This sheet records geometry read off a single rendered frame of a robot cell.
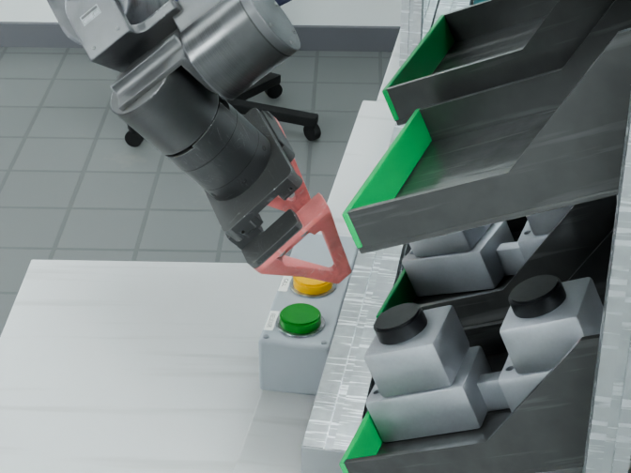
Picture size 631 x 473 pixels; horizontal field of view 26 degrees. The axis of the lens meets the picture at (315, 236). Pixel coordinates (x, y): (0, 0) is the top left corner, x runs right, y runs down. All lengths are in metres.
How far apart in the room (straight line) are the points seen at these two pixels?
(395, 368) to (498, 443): 0.08
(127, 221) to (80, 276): 1.85
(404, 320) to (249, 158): 0.23
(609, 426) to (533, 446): 0.07
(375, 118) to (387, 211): 1.29
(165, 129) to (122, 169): 2.79
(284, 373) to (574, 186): 0.72
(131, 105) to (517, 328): 0.32
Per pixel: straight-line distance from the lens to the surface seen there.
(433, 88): 0.80
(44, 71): 4.34
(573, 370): 0.69
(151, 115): 0.91
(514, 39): 0.88
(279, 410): 1.38
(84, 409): 1.40
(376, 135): 1.91
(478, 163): 0.73
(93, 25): 0.94
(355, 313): 1.34
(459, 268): 0.91
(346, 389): 1.25
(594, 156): 0.63
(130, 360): 1.46
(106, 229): 3.43
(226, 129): 0.94
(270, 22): 0.89
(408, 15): 2.03
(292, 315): 1.32
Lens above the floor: 1.70
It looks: 30 degrees down
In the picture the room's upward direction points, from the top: straight up
